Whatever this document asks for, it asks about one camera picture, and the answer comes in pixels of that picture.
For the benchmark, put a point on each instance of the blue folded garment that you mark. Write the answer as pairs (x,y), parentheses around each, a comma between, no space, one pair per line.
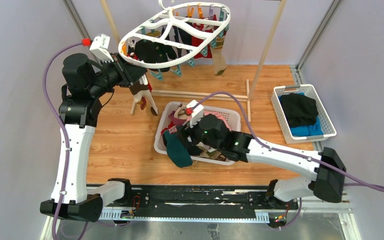
(307,131)

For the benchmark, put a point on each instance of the black hanging sock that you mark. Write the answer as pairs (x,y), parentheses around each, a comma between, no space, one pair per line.
(151,52)

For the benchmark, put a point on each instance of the white round clip hanger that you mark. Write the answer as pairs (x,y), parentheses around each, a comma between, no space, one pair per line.
(212,11)

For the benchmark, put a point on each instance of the beige brown striped sock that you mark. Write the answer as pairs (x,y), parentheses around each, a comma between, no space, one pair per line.
(142,94)

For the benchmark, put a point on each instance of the white sock laundry basket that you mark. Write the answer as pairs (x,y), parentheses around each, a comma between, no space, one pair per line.
(232,117)

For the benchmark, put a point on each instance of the tan striped hanging sock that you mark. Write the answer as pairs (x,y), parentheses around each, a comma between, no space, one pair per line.
(219,63)

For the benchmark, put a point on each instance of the wooden drying rack frame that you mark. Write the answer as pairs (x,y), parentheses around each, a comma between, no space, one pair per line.
(166,17)

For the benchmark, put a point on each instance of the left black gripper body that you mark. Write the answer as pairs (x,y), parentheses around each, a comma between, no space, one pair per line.
(115,76)

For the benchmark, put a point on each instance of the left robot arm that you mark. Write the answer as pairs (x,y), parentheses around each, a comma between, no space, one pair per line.
(85,82)

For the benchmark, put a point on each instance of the white side basket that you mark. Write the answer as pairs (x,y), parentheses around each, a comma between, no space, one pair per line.
(308,90)

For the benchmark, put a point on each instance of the teal clip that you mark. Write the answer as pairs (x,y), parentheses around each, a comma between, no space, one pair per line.
(156,73)

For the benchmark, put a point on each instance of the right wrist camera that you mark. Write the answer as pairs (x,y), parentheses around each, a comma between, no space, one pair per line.
(195,113)

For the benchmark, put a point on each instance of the pink sock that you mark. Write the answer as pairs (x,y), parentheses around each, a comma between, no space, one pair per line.
(220,117)

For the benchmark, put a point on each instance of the dark teal sock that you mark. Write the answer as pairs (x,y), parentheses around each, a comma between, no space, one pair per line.
(175,149)

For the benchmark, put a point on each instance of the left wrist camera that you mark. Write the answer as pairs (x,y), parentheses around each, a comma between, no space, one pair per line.
(98,46)

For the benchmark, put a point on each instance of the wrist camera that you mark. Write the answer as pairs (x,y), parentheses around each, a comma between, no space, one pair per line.
(98,46)
(195,113)

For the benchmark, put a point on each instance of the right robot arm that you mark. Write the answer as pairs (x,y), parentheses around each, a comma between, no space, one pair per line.
(320,172)

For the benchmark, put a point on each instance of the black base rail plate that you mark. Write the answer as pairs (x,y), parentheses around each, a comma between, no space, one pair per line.
(196,203)

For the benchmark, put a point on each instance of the black folded garment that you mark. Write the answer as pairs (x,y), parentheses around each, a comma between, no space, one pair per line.
(299,109)

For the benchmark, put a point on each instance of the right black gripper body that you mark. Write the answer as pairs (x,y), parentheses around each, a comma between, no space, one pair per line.
(194,134)

